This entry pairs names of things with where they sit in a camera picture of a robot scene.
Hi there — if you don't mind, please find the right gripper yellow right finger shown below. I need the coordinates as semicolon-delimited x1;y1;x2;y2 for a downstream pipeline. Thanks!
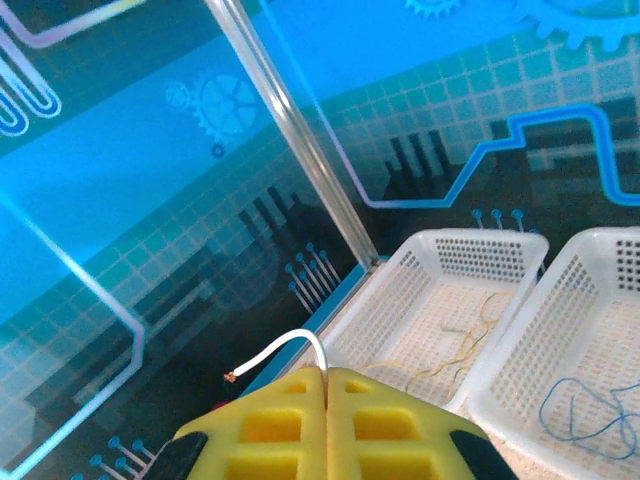
326;367;520;480

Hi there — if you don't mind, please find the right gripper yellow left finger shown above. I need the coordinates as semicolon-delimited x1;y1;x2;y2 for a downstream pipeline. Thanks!
143;366;330;480

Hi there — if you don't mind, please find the thin yellow cable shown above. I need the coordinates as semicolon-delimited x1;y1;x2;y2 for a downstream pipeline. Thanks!
359;292;506;396

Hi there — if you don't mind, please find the white perforated plastic basket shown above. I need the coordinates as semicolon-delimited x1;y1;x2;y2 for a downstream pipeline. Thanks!
462;225;640;480
319;228;550;416

